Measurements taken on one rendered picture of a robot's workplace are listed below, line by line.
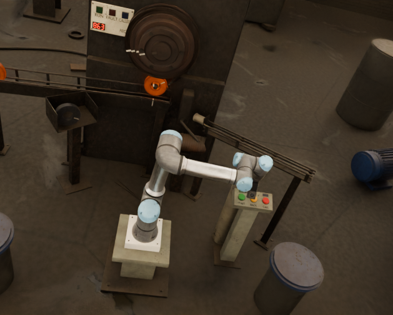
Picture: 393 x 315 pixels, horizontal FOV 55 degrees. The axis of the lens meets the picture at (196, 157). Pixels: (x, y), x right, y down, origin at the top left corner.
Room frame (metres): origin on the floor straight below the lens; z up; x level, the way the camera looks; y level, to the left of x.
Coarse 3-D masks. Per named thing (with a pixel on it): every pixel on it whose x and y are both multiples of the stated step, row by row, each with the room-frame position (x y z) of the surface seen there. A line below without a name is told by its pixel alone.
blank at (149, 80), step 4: (148, 76) 2.27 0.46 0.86; (148, 80) 2.25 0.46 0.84; (152, 80) 2.26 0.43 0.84; (156, 80) 2.27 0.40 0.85; (160, 80) 2.27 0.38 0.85; (164, 80) 2.28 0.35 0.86; (144, 84) 2.25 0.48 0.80; (148, 84) 2.26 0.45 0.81; (160, 84) 2.27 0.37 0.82; (164, 84) 2.28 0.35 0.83; (148, 88) 2.26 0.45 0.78; (152, 88) 2.27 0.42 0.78; (160, 88) 2.27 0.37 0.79; (164, 88) 2.28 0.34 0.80; (148, 92) 2.26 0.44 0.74; (152, 92) 2.26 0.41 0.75; (156, 92) 2.27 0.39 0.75; (160, 92) 2.27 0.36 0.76
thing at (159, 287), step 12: (108, 252) 1.43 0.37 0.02; (108, 264) 1.35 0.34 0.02; (120, 264) 1.37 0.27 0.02; (132, 264) 1.30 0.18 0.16; (108, 276) 1.27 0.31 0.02; (120, 276) 1.29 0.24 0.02; (132, 276) 1.30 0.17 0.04; (144, 276) 1.32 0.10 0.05; (156, 276) 1.36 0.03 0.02; (168, 276) 1.39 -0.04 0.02; (108, 288) 1.19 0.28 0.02; (120, 288) 1.22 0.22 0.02; (132, 288) 1.24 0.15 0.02; (144, 288) 1.26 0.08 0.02; (156, 288) 1.28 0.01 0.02
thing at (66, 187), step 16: (48, 96) 1.92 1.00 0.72; (64, 96) 1.99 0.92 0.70; (80, 96) 2.07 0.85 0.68; (48, 112) 1.88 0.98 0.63; (96, 112) 1.96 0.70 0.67; (64, 128) 1.82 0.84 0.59; (80, 128) 1.94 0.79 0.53; (80, 144) 1.94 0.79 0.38; (64, 176) 1.97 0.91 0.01; (80, 176) 2.01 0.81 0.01
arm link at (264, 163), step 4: (264, 156) 1.56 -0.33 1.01; (268, 156) 1.56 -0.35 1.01; (260, 160) 1.53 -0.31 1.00; (264, 160) 1.54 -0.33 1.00; (268, 160) 1.54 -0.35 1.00; (256, 164) 1.52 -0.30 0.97; (260, 164) 1.52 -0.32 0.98; (264, 164) 1.51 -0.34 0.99; (268, 164) 1.52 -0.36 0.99; (272, 164) 1.53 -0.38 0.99; (256, 168) 1.52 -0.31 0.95; (260, 168) 1.52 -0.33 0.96; (264, 168) 1.51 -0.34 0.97; (268, 168) 1.51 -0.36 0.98; (256, 172) 1.54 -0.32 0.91; (260, 172) 1.53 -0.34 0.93; (264, 172) 1.53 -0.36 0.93; (260, 176) 1.54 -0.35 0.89
